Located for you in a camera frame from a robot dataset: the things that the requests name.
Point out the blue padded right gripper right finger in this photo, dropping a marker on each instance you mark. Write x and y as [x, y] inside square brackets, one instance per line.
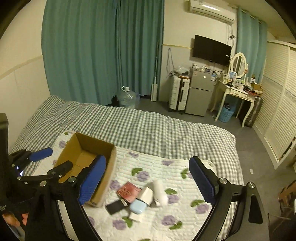
[249, 220]

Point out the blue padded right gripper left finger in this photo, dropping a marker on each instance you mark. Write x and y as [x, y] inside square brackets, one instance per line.
[45, 219]

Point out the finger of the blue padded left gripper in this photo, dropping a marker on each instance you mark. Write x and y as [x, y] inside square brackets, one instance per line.
[24, 157]
[53, 174]

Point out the red rose tin box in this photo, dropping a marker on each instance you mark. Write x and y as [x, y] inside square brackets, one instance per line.
[128, 192]

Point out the light blue earbuds case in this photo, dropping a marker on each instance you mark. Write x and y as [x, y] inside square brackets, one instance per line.
[138, 207]

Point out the white power adapter cube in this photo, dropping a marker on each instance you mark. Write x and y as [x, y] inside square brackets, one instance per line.
[146, 195]

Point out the white cylindrical device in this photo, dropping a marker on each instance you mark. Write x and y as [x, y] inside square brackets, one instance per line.
[160, 197]

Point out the person's left hand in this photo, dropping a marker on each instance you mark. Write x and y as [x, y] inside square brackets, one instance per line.
[12, 220]

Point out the wooden chair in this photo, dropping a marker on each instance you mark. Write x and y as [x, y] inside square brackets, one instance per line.
[282, 227]

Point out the brown cardboard box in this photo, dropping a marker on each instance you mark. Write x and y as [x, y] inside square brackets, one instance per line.
[81, 151]

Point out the black flat case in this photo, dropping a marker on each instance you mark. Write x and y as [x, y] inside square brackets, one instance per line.
[116, 206]

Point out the small white box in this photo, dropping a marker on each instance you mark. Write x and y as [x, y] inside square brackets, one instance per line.
[136, 217]

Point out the grey checkered bed cover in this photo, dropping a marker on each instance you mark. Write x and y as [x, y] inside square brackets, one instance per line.
[142, 131]

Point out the white louvered wardrobe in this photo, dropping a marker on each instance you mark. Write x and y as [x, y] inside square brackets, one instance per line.
[275, 123]

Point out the clear water jug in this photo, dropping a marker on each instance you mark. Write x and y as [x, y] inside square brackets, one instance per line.
[127, 98]

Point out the blue laundry basket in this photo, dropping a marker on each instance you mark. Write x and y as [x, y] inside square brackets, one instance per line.
[226, 113]

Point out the dark suitcase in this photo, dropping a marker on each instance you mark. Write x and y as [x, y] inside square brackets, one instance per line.
[251, 117]

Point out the teal curtain left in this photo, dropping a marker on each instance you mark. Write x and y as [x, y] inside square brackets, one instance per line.
[93, 48]

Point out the teal curtain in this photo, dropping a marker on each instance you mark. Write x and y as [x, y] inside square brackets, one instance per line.
[93, 48]
[252, 42]

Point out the white dressing table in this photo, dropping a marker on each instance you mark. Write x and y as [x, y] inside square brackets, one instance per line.
[241, 95]

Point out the silver mini fridge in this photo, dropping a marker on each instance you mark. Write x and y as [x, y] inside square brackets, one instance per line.
[200, 93]

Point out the oval vanity mirror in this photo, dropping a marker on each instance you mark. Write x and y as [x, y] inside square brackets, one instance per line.
[238, 64]

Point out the teal curtain right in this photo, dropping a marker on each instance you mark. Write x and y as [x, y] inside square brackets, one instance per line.
[252, 42]

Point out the white air conditioner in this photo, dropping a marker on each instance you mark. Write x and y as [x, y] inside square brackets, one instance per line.
[212, 11]

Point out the black wall television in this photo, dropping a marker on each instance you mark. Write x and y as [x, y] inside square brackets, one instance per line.
[211, 50]

